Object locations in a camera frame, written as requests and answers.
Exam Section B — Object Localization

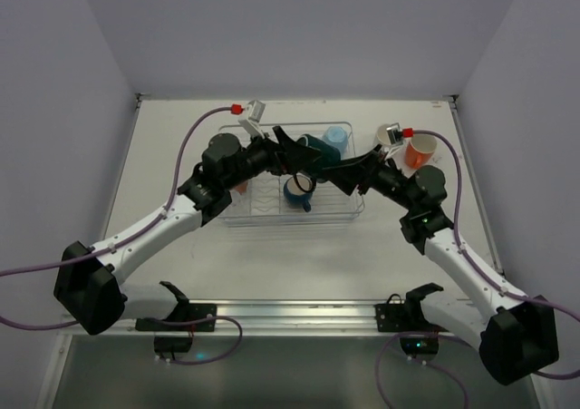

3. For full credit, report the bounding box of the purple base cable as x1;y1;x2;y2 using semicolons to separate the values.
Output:
153;317;244;365
378;331;470;409

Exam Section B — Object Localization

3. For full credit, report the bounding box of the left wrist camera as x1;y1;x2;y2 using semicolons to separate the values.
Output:
238;100;266;138

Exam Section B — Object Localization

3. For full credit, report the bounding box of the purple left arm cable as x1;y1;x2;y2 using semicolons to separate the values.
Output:
0;103;244;331

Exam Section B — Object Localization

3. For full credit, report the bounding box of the dark green mug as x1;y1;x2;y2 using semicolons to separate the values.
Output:
296;134;342;183

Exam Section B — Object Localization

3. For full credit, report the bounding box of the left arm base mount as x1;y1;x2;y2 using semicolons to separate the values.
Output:
135;281;218;333

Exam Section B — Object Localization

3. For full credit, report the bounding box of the light blue mug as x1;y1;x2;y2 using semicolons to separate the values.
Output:
322;125;348;154

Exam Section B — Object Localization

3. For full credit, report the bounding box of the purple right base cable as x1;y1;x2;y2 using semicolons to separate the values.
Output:
378;331;470;409

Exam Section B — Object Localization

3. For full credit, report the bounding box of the dark blue mug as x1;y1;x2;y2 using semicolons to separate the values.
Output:
283;174;316;213

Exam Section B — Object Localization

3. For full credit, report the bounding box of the aluminium front rail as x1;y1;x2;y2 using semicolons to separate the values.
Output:
58;297;481;337

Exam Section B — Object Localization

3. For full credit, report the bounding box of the clear wire dish rack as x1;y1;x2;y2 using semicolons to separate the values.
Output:
218;122;365;227

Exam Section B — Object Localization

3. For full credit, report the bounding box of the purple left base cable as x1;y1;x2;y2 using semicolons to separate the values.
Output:
153;317;244;365

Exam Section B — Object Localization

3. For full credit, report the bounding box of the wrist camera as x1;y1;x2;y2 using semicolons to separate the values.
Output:
382;122;404;158
238;100;266;138

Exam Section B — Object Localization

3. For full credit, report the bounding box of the orange mug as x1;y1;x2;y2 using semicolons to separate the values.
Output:
404;133;438;170

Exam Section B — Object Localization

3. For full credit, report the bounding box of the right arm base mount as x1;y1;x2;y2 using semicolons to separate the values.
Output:
373;283;447;333

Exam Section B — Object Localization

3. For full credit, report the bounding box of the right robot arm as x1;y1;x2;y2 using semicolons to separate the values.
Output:
322;150;559;385

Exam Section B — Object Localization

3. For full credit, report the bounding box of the pink cup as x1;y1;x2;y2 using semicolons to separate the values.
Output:
234;180;249;195

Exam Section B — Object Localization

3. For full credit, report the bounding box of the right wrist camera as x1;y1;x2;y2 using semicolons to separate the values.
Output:
382;122;404;158

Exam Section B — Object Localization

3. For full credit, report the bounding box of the white mug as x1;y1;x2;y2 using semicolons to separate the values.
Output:
374;123;401;148

